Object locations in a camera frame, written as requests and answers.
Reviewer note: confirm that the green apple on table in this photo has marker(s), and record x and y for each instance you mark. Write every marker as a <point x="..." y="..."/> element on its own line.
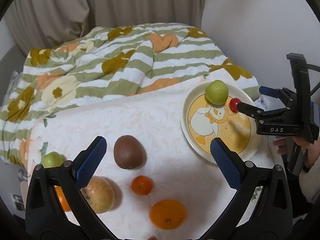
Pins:
<point x="52" y="159"/>

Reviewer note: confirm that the green apple on plate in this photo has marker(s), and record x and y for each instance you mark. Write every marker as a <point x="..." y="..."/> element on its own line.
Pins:
<point x="217" y="92"/>

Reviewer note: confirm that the cream duck-print plate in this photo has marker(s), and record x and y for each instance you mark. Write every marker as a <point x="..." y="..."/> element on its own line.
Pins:
<point x="201" y="122"/>

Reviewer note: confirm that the white floral tablecloth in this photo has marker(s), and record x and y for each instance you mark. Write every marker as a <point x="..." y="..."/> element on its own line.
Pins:
<point x="177" y="172"/>

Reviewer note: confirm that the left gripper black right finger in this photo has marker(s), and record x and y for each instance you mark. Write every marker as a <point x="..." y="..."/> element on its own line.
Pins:
<point x="262" y="204"/>

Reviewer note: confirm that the large red-yellow apple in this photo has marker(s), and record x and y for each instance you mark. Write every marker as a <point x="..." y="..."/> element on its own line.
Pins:
<point x="99" y="194"/>

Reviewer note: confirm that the brown kiwi fruit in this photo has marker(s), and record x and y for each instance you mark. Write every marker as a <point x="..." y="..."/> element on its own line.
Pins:
<point x="129" y="153"/>

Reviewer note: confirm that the large orange tangerine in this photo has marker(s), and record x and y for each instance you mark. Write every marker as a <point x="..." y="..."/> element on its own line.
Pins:
<point x="62" y="199"/>

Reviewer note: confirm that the beige curtain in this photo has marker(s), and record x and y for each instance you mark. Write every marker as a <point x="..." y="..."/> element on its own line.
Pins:
<point x="49" y="23"/>

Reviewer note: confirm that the person's right hand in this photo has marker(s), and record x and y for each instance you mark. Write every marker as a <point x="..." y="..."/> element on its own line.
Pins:
<point x="312" y="149"/>

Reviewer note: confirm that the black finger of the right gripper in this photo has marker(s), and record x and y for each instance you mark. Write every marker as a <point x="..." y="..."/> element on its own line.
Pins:
<point x="250" y="110"/>
<point x="274" y="93"/>

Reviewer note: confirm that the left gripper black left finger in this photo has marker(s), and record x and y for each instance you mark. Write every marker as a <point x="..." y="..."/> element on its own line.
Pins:
<point x="44" y="215"/>

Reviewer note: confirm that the small orange mandarin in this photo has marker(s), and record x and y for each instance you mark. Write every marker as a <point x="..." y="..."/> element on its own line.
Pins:
<point x="142" y="185"/>

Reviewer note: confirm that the orange with navel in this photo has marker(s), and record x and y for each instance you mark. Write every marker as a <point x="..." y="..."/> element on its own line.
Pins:
<point x="168" y="214"/>

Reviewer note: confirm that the small red cherry tomato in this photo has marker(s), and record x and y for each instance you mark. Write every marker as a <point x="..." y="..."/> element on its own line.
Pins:
<point x="233" y="104"/>

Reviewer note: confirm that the green striped floral quilt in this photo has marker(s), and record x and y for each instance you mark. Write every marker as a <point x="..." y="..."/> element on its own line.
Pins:
<point x="106" y="64"/>

